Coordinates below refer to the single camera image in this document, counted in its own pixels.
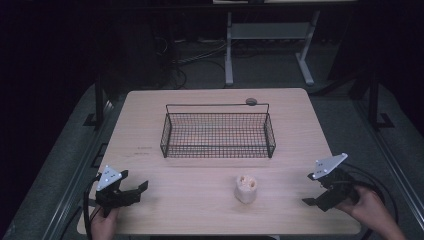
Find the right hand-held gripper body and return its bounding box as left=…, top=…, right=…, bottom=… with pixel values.
left=311, top=152, right=360, bottom=213

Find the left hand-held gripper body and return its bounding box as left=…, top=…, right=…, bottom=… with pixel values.
left=94, top=164, right=142, bottom=219

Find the beige lotus root piece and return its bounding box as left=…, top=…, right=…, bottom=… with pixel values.
left=233, top=174, right=259, bottom=205

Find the black wire basket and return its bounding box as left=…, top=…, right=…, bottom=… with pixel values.
left=159, top=102, right=277, bottom=160

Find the person's left hand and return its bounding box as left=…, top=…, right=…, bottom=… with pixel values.
left=90, top=205, right=121, bottom=240

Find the person's right hand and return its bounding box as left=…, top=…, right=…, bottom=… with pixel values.
left=335, top=184, right=397, bottom=235

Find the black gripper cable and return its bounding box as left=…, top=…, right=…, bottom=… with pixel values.
left=82, top=173, right=102, bottom=240
left=342, top=162, right=400, bottom=240

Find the aluminium frame rail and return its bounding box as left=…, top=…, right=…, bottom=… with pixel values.
left=353, top=99, right=424, bottom=231
left=41, top=99, right=116, bottom=240

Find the black metal stand post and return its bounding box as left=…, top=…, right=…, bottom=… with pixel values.
left=83, top=71, right=111, bottom=128
left=348, top=66, right=396, bottom=132

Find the bundle of floor cables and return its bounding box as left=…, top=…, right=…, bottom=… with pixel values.
left=154, top=36, right=231, bottom=90

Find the white metal desk frame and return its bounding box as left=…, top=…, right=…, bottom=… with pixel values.
left=224, top=9, right=322, bottom=88

